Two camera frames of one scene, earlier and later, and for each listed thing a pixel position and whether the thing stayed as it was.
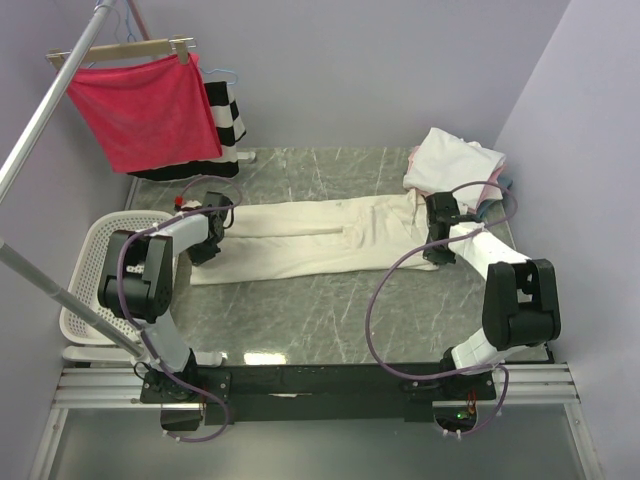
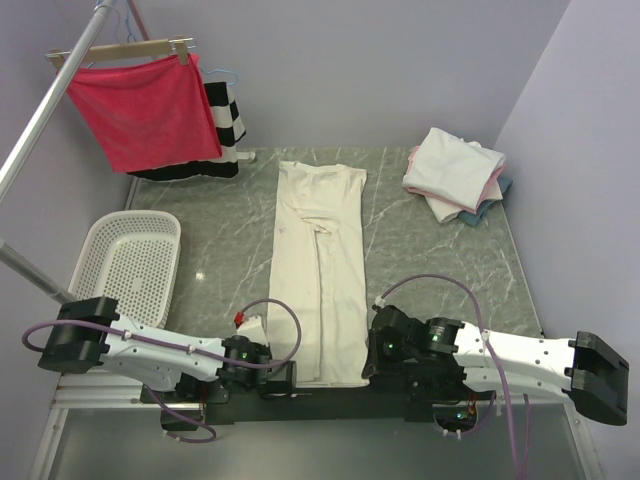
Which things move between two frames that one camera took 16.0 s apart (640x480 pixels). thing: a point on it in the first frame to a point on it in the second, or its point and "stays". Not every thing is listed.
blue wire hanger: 227,71 stays
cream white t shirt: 284,240 to 319,270
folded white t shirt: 444,162 stays
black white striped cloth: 229,126 stays
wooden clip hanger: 177,44 stays
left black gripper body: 206,250 to 262,349
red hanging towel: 147,114 stays
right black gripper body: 439,255 to 388,358
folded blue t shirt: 504,184 stays
